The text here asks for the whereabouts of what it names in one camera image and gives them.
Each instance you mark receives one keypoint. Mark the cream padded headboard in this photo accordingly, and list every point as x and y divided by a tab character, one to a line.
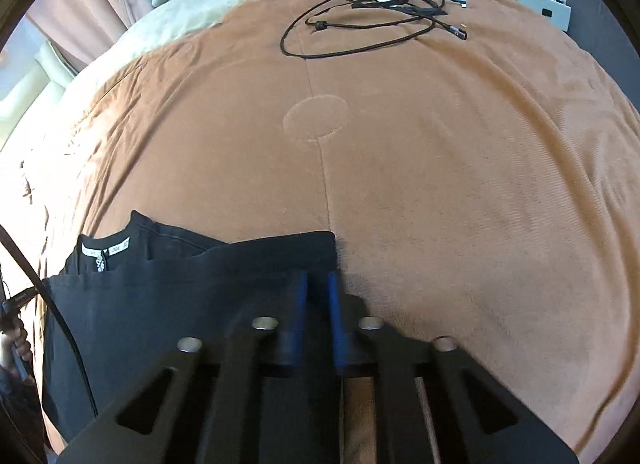
30	89

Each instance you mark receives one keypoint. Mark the person's left forearm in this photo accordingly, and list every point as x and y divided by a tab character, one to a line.
20	419

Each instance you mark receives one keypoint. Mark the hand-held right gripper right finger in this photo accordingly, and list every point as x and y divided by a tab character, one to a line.
335	309

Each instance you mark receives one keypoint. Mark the brown blanket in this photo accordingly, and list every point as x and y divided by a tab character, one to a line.
425	184

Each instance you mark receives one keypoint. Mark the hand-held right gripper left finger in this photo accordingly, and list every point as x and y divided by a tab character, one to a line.
300	304

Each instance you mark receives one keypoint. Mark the black bear print t-shirt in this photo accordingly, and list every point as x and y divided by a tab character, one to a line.
165	304

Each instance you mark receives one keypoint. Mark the person's left hand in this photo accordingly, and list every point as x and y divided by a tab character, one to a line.
15	349

